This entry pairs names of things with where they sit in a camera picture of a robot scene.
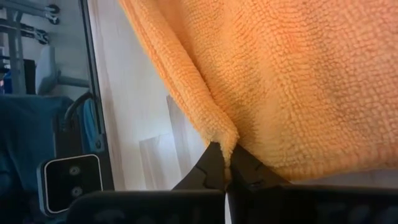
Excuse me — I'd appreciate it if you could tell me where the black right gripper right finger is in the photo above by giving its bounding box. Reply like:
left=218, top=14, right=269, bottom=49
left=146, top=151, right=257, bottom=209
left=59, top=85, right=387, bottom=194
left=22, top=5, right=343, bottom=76
left=226, top=143, right=398, bottom=224

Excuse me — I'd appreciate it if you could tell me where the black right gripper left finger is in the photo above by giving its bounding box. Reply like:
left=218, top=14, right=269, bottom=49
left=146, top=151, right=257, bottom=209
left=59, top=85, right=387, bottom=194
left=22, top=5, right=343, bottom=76
left=66, top=141, right=227, bottom=224

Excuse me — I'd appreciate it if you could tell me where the black white-edged camera box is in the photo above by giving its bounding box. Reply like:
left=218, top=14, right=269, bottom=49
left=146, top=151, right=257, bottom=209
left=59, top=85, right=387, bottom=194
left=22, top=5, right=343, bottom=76
left=36, top=153, right=104, bottom=218

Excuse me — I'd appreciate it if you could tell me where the dark blue fabric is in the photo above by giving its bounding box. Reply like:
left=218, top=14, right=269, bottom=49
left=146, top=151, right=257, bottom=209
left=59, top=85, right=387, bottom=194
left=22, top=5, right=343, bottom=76
left=0, top=94, right=75, bottom=224

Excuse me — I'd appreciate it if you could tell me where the orange microfiber towel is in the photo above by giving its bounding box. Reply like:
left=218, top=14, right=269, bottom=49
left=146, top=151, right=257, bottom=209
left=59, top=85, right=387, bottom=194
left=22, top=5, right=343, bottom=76
left=119, top=0, right=398, bottom=182

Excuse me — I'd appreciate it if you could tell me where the grey office chair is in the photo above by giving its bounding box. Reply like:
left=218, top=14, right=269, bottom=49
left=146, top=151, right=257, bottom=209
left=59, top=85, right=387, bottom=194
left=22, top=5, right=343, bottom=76
left=34, top=45, right=91, bottom=96

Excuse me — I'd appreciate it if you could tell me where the black aluminium table frame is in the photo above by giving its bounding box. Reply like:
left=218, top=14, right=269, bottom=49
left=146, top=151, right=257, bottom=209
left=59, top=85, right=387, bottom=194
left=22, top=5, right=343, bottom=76
left=78, top=0, right=115, bottom=191

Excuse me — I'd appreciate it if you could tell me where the grey desk leg frame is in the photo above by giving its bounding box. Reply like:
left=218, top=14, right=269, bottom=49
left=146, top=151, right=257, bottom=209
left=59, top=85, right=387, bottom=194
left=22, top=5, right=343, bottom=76
left=0, top=0, right=60, bottom=95

